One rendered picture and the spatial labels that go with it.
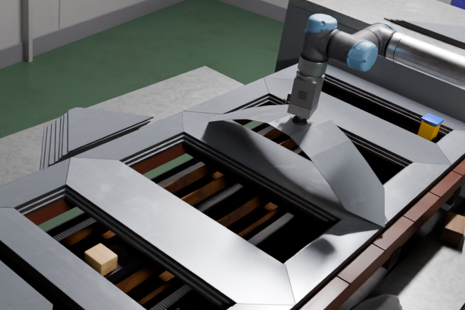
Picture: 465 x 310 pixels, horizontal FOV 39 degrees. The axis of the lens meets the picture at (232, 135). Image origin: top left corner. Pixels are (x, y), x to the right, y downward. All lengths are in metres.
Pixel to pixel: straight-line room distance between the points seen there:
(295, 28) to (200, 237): 1.37
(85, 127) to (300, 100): 0.70
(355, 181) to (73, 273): 0.77
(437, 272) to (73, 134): 1.14
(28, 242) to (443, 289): 1.09
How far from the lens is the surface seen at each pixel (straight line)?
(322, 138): 1.80
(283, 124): 1.80
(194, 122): 2.05
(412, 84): 2.55
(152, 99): 2.36
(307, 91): 1.75
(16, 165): 1.97
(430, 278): 1.94
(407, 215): 1.89
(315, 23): 1.69
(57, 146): 2.01
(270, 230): 2.14
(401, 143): 2.20
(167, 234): 1.58
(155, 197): 1.69
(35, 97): 3.93
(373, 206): 1.78
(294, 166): 1.92
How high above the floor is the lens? 1.83
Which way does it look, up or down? 30 degrees down
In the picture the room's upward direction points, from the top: 10 degrees clockwise
